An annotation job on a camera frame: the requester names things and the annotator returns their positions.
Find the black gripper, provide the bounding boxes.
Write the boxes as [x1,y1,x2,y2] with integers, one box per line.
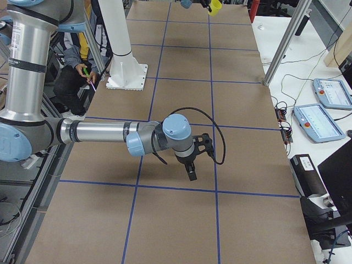
[176,154,197,181]

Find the yellow plastic cup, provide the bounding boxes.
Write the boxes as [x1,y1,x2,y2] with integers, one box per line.
[208,0,222,17]

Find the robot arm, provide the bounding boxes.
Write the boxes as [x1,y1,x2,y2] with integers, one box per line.
[180,0,210,9]
[1,1,196,180]

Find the brown paper table mat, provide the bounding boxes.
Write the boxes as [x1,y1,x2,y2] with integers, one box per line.
[26,2,315,263]

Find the small electronics board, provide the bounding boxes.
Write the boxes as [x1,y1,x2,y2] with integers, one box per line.
[274,107,293,145]

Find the black box with label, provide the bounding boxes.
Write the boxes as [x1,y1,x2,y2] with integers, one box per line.
[289,154,328,198]

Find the near teach pendant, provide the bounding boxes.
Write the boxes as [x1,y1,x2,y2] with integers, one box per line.
[293,103,346,143]

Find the teach pendant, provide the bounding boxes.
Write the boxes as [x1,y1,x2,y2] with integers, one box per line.
[313,79,351,110]
[293,103,346,143]

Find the green pen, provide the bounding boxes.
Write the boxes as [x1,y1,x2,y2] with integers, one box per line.
[82,67,90,79]

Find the seated person in jacket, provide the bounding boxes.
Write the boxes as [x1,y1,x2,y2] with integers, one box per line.
[53,0,109,116]

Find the black computer monitor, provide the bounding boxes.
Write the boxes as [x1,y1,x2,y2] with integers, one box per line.
[318,140,351,215]

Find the far teach pendant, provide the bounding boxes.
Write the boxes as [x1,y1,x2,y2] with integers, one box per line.
[313,79,351,110]

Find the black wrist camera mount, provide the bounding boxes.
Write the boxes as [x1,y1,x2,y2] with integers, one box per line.
[193,133,215,158]

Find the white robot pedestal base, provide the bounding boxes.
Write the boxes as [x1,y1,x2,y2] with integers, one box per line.
[98,0,148,91]

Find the aluminium frame post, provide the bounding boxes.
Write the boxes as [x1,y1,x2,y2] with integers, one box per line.
[263,0,312,86]

